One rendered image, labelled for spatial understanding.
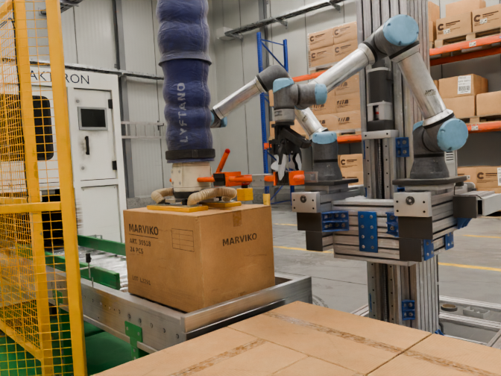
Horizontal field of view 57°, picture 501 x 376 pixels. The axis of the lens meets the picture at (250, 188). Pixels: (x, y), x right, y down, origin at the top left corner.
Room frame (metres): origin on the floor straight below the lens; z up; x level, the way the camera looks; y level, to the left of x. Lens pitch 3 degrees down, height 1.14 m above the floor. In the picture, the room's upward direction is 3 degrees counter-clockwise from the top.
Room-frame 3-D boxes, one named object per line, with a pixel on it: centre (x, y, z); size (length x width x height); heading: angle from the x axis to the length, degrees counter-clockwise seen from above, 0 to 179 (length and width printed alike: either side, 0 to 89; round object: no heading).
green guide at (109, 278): (2.79, 1.24, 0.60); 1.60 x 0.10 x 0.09; 43
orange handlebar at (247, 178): (2.05, 0.04, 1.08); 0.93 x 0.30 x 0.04; 43
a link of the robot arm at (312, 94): (1.72, -0.24, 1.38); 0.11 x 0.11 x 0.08; 6
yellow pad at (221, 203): (2.18, 0.20, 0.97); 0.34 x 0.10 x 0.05; 43
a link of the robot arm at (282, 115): (1.69, -0.14, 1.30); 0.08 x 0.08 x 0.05
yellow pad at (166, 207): (2.05, 0.33, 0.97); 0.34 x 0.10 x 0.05; 43
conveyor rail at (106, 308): (2.49, 1.04, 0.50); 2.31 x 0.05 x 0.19; 43
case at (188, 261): (2.11, 0.26, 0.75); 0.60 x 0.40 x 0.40; 43
